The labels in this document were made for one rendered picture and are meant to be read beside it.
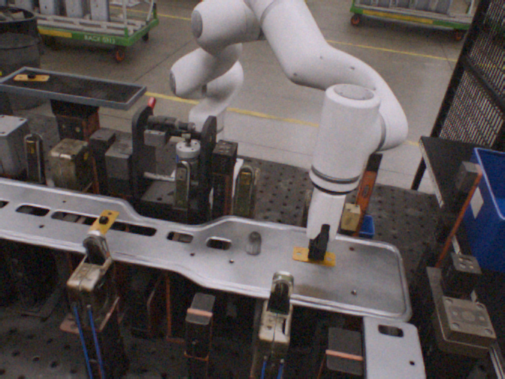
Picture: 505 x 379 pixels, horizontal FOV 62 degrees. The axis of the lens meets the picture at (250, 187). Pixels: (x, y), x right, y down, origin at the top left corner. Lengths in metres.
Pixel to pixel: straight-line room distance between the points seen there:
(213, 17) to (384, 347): 0.73
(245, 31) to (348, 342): 0.68
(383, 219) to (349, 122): 1.01
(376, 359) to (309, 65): 0.51
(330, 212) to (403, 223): 0.93
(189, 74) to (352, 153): 0.72
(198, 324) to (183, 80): 0.75
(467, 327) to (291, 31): 0.59
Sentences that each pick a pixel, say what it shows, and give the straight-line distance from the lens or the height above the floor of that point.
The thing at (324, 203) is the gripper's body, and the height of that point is 1.22.
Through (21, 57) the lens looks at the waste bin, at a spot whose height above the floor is 0.44.
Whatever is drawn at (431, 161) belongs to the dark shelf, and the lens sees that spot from 1.36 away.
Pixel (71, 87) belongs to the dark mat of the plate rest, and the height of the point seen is 1.16.
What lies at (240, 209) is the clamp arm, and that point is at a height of 1.00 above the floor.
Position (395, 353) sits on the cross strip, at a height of 1.00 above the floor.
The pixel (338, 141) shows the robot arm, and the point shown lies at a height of 1.34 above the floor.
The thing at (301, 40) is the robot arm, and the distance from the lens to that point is 0.75.
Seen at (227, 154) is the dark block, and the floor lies 1.12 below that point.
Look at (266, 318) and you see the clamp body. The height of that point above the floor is 1.04.
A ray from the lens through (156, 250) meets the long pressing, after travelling 0.92.
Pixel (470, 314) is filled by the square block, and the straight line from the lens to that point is 0.87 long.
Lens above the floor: 1.63
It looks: 35 degrees down
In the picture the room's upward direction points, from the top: 6 degrees clockwise
